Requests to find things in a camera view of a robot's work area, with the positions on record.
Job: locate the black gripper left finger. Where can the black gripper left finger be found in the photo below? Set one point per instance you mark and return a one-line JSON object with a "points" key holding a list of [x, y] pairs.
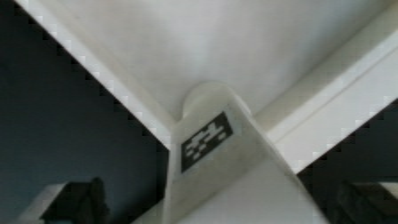
{"points": [[68, 204]]}

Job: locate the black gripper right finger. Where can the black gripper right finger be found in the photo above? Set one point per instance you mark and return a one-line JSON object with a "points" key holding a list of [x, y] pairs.
{"points": [[367, 203]]}

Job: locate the white table leg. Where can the white table leg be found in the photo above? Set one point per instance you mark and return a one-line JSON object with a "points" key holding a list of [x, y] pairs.
{"points": [[232, 184]]}

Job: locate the white square tabletop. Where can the white square tabletop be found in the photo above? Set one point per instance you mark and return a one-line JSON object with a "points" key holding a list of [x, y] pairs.
{"points": [[301, 52]]}

